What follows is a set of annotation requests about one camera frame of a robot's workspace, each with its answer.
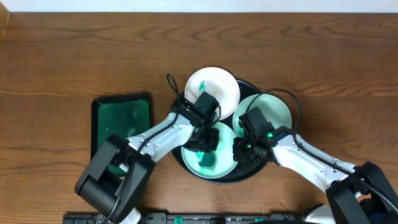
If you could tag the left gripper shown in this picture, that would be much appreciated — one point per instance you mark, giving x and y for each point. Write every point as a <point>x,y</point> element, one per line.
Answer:
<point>202,144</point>

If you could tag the green yellow sponge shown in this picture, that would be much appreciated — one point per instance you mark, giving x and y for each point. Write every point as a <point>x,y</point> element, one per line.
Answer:
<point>208,161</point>

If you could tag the green rectangular sponge tray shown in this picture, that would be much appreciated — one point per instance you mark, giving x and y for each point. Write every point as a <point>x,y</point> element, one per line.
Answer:
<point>124,115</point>

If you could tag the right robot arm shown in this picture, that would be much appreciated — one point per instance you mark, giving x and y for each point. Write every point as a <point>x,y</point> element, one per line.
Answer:
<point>355,194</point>

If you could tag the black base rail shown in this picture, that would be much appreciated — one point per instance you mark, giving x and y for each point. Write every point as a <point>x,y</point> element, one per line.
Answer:
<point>163,218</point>

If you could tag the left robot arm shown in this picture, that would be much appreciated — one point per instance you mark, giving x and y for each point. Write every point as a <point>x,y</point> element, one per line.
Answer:
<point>117,175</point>

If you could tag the pink plate with green stain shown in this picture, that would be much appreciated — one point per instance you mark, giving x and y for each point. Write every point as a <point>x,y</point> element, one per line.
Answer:
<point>219,83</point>

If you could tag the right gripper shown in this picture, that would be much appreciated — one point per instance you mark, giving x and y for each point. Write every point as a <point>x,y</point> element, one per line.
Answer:
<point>240,156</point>

